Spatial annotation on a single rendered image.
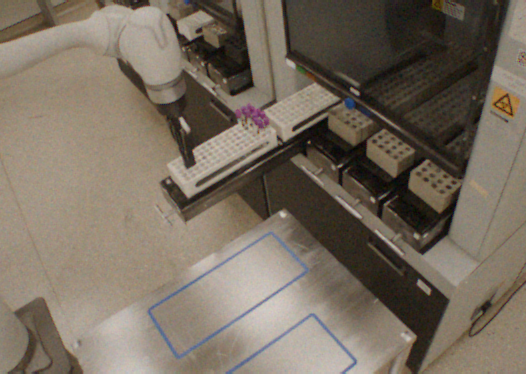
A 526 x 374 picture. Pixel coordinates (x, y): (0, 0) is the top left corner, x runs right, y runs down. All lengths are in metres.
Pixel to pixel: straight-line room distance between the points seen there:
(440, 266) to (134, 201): 1.67
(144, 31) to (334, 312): 0.69
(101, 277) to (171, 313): 1.20
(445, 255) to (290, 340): 0.46
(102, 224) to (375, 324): 1.70
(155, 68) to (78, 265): 1.48
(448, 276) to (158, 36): 0.85
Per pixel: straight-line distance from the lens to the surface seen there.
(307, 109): 1.37
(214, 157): 1.28
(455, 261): 1.22
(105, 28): 1.10
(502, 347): 1.98
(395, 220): 1.20
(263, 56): 1.54
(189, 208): 1.26
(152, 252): 2.23
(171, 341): 1.04
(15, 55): 0.93
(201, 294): 1.08
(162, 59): 1.01
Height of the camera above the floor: 1.73
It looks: 47 degrees down
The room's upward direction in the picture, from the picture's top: 10 degrees counter-clockwise
